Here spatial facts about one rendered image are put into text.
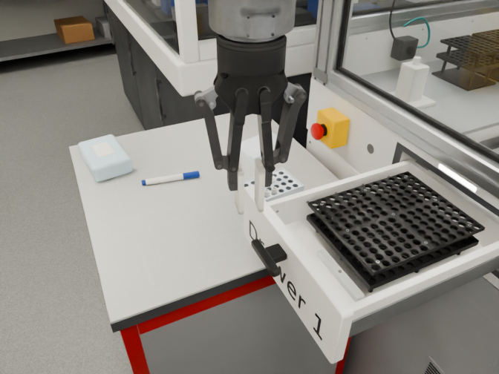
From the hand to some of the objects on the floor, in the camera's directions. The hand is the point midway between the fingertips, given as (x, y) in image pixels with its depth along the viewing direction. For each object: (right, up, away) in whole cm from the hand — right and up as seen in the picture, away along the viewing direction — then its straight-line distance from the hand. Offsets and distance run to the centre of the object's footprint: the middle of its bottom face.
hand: (249, 186), depth 56 cm
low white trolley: (-10, -59, +90) cm, 108 cm away
